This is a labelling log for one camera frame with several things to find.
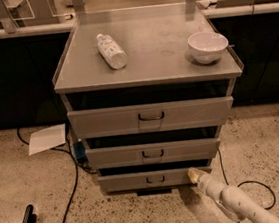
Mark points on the white paper sheet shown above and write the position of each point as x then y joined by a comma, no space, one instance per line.
47,139

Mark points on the grey middle drawer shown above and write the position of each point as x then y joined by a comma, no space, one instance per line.
153,153

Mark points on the white ceramic bowl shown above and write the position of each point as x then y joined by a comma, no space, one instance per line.
207,47

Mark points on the blue power box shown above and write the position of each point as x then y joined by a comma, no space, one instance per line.
80,152

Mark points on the grey drawer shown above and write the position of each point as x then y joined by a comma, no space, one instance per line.
153,153
136,119
154,179

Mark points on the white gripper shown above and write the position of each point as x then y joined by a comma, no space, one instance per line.
205,181

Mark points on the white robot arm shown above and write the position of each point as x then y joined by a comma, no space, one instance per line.
232,201

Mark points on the grey top drawer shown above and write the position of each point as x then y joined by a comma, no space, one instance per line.
136,119

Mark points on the clear plastic water bottle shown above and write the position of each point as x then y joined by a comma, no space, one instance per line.
111,51

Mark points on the grey metal drawer cabinet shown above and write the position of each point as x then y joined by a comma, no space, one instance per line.
159,69

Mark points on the grey bottom drawer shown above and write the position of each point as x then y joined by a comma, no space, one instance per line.
154,179

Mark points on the dark lab counter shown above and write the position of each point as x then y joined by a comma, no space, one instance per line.
28,63

